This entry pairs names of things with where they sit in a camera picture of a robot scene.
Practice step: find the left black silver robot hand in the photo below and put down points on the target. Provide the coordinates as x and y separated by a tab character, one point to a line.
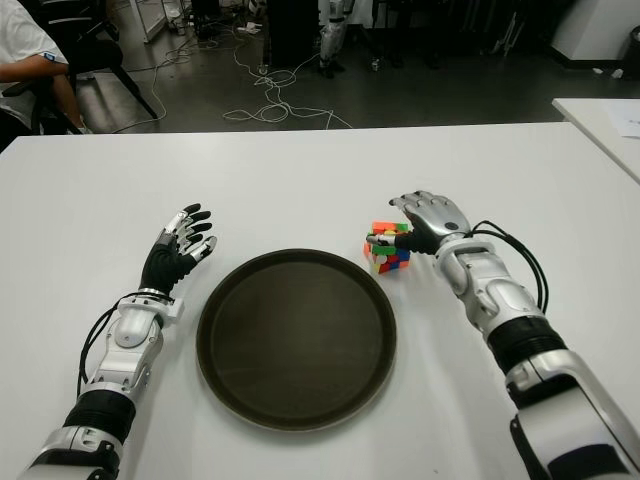
162	267

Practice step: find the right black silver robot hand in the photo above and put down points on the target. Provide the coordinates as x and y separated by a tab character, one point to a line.
440	220

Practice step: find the multicoloured Rubik's cube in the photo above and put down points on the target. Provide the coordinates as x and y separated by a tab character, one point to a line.
387	261

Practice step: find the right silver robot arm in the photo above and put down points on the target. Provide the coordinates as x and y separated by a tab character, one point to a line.
515	310

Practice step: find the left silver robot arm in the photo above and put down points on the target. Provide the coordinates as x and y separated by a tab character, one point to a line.
130	335

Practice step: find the dark brown round plate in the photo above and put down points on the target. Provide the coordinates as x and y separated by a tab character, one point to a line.
295	340

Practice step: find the white side table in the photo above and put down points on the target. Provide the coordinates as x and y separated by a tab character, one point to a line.
585	120

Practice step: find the white paper sheet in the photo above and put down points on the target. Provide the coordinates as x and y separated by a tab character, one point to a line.
625	120

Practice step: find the white humanoid robot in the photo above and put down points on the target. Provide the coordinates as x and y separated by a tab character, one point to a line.
330	35

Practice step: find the black office chair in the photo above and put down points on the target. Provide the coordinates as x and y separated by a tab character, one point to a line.
95	52

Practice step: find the black cabinet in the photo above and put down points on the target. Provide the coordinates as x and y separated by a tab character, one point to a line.
292	30

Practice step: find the white column with black base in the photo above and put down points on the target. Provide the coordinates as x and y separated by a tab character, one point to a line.
590	25

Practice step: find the white low cabinet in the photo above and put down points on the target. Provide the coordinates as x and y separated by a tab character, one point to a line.
155	20

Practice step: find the white power strip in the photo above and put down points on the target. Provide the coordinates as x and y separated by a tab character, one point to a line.
249	28

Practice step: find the person in white shirt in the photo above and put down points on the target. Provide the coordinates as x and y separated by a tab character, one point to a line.
20	30

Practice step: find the grey folding metal frame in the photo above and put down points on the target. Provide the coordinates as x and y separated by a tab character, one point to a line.
510	30

